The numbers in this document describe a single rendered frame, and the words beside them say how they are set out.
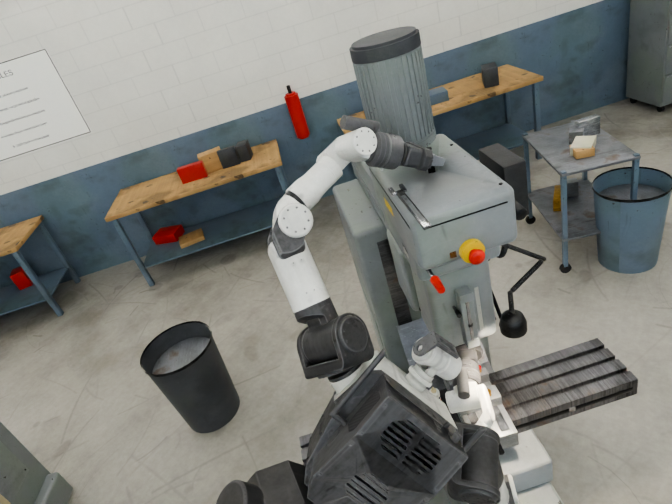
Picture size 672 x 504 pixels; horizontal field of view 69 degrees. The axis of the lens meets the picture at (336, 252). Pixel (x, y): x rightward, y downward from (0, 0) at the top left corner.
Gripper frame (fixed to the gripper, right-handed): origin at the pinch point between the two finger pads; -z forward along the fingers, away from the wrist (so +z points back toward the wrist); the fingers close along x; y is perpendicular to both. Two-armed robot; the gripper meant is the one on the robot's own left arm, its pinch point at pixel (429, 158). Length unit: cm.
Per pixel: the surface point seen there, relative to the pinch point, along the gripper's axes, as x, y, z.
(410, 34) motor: -16.0, 29.2, 5.7
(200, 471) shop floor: -121, -230, 14
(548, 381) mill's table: 6, -73, -77
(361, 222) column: -48, -35, -12
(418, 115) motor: -14.4, 9.4, -2.6
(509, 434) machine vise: 21, -81, -47
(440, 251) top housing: 19.7, -18.7, 3.3
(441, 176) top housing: 5.4, -3.3, -1.4
